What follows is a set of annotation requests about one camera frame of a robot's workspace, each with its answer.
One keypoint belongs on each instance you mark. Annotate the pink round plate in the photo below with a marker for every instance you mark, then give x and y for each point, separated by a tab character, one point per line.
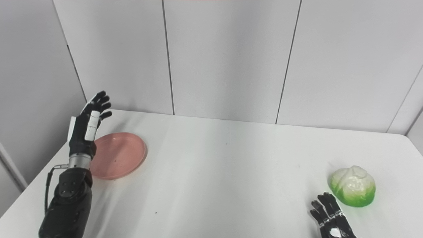
120	153

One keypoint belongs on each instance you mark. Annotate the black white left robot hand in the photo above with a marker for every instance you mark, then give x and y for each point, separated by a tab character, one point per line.
81	132

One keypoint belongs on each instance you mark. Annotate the green white toy cabbage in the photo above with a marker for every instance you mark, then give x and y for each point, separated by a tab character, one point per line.
353	186

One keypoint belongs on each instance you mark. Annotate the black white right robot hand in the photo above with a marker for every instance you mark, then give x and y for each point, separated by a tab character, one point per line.
333	221

